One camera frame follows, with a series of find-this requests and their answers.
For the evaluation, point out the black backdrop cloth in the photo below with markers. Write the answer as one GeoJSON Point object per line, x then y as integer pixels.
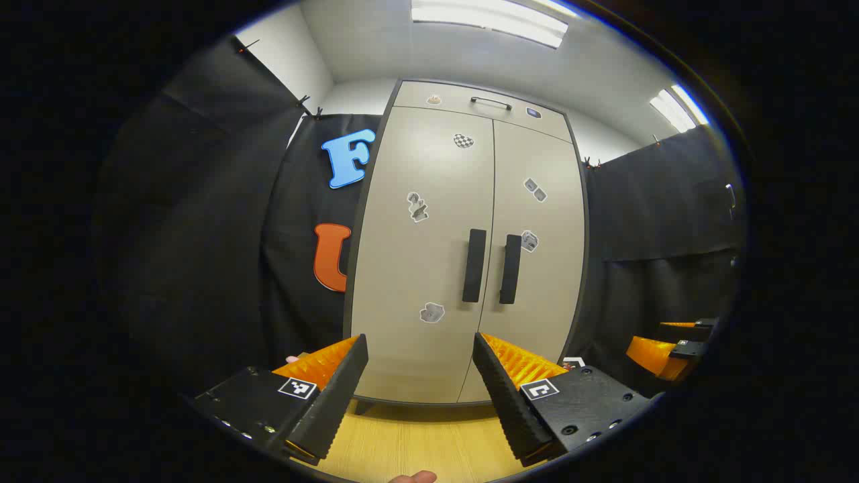
{"type": "Point", "coordinates": [201, 235]}

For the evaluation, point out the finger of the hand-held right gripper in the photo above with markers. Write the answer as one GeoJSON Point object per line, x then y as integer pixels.
{"type": "Point", "coordinates": [651, 355]}
{"type": "Point", "coordinates": [688, 333]}

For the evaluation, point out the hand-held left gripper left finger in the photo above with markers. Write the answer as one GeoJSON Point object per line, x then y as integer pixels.
{"type": "Point", "coordinates": [335, 396]}

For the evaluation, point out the white book with portrait cover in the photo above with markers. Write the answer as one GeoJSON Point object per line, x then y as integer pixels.
{"type": "Point", "coordinates": [574, 362]}

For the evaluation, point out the ceiling light panel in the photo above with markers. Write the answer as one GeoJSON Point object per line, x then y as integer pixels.
{"type": "Point", "coordinates": [490, 17]}
{"type": "Point", "coordinates": [678, 107]}

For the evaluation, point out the beige cabinet drawer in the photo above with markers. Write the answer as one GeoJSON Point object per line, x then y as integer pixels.
{"type": "Point", "coordinates": [463, 115]}

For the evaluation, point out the double-door shoe cabinet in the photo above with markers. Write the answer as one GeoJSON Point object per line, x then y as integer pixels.
{"type": "Point", "coordinates": [362, 406]}

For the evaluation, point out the beige cabinet door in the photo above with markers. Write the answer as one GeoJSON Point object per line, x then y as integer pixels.
{"type": "Point", "coordinates": [416, 268]}
{"type": "Point", "coordinates": [543, 282]}

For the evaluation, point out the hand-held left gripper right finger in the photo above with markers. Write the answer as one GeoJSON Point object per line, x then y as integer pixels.
{"type": "Point", "coordinates": [510, 402]}

